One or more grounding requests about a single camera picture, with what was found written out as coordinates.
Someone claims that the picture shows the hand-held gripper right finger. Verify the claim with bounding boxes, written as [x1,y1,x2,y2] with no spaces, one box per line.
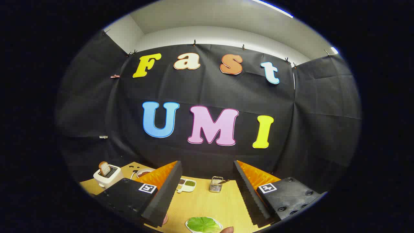
[233,160,329,228]

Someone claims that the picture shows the green lettuce leaf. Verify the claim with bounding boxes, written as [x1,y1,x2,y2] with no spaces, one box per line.
[187,217,221,233]

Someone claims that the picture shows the metal wire basket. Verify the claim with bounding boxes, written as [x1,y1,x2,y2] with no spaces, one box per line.
[209,176,224,193]

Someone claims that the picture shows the white toaster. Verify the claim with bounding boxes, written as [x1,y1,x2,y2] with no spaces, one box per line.
[93,164,124,190]

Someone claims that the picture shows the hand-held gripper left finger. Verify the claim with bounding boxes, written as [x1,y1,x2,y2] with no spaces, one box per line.
[94,160,183,228]

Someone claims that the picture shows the black backdrop cloth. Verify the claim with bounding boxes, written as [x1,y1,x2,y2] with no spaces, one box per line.
[55,29,362,194]

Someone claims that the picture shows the beige round plate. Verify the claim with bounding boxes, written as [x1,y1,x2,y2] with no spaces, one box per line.
[136,168,156,178]

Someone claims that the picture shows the row of black cloth clips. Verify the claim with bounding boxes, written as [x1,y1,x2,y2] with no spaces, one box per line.
[103,29,332,68]

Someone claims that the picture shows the white divided dish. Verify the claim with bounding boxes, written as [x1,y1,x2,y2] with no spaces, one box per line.
[176,178,197,194]

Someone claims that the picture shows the ceiling light strip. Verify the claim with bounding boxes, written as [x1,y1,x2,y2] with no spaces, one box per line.
[252,0,294,18]

